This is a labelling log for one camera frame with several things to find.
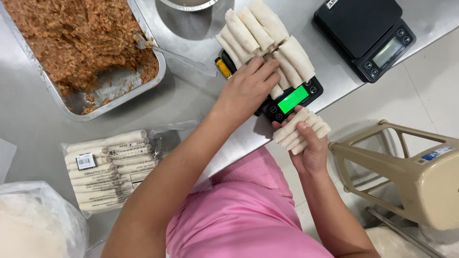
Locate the person's right hand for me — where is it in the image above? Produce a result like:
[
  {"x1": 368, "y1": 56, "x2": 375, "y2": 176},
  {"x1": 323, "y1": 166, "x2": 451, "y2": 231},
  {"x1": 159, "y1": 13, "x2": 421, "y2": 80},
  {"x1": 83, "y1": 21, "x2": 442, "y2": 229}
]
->
[{"x1": 271, "y1": 105, "x2": 330, "y2": 176}]

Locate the person's left hand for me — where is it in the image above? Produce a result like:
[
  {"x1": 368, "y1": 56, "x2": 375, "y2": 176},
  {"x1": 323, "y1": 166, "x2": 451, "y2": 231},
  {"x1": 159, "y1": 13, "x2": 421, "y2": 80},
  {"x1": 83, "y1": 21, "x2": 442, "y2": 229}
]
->
[{"x1": 214, "y1": 56, "x2": 281, "y2": 121}]

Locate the white spring roll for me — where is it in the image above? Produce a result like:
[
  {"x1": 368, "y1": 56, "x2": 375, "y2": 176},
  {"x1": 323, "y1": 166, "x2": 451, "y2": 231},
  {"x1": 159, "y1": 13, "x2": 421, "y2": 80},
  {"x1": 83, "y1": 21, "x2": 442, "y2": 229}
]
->
[
  {"x1": 291, "y1": 124, "x2": 332, "y2": 156},
  {"x1": 279, "y1": 114, "x2": 320, "y2": 147},
  {"x1": 273, "y1": 107, "x2": 312, "y2": 143},
  {"x1": 286, "y1": 120, "x2": 326, "y2": 152}
]

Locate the yellow lighter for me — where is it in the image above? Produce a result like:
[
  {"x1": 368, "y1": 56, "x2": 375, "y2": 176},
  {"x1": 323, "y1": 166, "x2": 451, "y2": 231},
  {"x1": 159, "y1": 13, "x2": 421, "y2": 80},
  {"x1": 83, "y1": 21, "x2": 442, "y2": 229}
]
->
[{"x1": 214, "y1": 57, "x2": 234, "y2": 80}]

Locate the pile of wrapped rolls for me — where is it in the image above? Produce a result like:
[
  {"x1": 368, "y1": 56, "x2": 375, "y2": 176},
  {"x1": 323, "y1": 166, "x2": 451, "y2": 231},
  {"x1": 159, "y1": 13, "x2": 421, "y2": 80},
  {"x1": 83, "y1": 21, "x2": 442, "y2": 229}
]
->
[{"x1": 215, "y1": 0, "x2": 316, "y2": 101}]

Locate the black scale with green display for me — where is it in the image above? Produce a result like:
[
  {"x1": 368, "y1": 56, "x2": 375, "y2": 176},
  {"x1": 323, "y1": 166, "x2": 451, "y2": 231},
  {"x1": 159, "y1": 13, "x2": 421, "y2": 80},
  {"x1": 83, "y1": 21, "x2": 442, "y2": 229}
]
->
[{"x1": 220, "y1": 49, "x2": 324, "y2": 124}]

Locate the metal fork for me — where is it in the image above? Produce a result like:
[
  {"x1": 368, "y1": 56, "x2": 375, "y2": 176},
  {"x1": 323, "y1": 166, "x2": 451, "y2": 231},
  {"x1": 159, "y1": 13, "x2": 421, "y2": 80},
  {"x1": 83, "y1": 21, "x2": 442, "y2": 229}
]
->
[{"x1": 132, "y1": 30, "x2": 218, "y2": 78}]

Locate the metal bowl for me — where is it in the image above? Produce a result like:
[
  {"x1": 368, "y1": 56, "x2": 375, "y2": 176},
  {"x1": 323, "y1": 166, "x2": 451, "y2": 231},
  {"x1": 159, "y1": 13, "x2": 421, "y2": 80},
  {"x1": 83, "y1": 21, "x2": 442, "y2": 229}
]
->
[{"x1": 158, "y1": 0, "x2": 219, "y2": 12}]

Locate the pink shirt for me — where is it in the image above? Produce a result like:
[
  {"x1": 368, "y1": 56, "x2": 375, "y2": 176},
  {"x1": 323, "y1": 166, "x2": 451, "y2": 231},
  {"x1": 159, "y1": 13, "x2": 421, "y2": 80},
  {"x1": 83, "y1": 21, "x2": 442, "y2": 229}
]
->
[{"x1": 166, "y1": 145, "x2": 334, "y2": 258}]

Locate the metal rod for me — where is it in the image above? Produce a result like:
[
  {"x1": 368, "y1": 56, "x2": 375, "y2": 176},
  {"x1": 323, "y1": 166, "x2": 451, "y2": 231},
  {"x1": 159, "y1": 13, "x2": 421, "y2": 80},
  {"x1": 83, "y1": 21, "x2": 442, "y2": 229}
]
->
[{"x1": 365, "y1": 207, "x2": 447, "y2": 258}]

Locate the white plastic sack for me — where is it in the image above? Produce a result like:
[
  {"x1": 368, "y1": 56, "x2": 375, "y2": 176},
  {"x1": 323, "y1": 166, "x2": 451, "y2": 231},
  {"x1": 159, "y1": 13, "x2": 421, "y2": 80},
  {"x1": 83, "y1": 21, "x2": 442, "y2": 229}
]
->
[{"x1": 366, "y1": 222, "x2": 459, "y2": 258}]

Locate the beige plastic stool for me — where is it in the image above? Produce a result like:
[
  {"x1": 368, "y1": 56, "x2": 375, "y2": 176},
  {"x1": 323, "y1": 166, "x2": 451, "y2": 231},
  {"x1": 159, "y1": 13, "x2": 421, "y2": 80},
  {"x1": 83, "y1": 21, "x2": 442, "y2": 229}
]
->
[{"x1": 328, "y1": 119, "x2": 459, "y2": 231}]

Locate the aluminium tray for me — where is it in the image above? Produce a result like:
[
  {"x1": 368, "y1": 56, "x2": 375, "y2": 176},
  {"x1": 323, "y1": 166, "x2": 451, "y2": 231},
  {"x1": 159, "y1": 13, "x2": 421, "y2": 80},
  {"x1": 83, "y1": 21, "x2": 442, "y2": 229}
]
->
[{"x1": 0, "y1": 0, "x2": 167, "y2": 123}]

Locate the large black digital scale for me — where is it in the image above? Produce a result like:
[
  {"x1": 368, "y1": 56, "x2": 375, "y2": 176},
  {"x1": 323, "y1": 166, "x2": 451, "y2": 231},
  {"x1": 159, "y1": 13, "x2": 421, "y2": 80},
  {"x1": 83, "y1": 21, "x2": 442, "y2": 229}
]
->
[{"x1": 313, "y1": 0, "x2": 417, "y2": 84}]

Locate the clear packet of wrapped rolls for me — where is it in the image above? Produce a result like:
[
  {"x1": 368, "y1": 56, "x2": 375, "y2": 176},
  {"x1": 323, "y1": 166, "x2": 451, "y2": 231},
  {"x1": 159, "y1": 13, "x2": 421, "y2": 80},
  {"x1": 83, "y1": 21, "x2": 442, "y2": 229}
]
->
[{"x1": 60, "y1": 120, "x2": 200, "y2": 219}]

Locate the brown minced meat filling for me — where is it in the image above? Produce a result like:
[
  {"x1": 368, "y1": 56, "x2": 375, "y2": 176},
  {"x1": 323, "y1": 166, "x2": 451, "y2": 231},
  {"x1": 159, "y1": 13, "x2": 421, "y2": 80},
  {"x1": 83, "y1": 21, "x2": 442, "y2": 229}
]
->
[{"x1": 2, "y1": 0, "x2": 160, "y2": 115}]

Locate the clear plastic bag of wrappers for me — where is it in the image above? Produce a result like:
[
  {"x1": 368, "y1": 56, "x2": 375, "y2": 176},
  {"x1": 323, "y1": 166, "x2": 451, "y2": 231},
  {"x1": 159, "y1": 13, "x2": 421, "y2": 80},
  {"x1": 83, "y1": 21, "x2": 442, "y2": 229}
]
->
[{"x1": 0, "y1": 181, "x2": 90, "y2": 258}]

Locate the white paper sheet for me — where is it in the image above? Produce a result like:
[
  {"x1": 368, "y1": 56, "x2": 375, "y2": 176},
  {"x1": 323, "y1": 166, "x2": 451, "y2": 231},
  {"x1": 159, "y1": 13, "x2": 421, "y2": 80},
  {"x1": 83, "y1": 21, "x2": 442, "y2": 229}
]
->
[{"x1": 0, "y1": 139, "x2": 17, "y2": 184}]

